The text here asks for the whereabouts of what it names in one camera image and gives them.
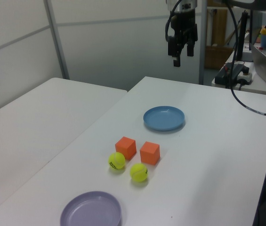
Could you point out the silver laptop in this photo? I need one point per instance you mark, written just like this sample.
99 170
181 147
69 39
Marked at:
262 66

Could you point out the purple plastic plate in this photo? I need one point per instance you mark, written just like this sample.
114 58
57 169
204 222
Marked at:
90 212

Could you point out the brown wooden cabinet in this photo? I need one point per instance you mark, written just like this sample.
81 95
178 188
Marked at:
218 26

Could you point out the black power strip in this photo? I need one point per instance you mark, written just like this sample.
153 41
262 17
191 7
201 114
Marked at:
224 75

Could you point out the orange foam cube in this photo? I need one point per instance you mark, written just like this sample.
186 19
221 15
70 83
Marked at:
125 147
149 153

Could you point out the yellow tennis ball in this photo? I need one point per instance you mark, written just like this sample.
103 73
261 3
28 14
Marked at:
138 172
116 160

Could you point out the large cardboard box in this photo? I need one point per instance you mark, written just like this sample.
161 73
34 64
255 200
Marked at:
217 57

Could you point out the blue bottle with yellow lid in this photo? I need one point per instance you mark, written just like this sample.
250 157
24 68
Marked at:
265 40

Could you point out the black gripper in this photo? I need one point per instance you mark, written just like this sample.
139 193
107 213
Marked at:
183 21

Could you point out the grey monitor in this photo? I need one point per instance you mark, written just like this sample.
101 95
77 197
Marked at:
256 28

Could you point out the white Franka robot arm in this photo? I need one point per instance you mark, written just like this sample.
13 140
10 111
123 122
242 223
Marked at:
264 4

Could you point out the blue plastic plate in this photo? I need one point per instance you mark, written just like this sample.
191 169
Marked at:
163 117

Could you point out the black monitor stand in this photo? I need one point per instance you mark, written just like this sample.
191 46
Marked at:
242 35

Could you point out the white box with black knob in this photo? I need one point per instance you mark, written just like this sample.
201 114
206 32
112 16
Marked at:
245 77

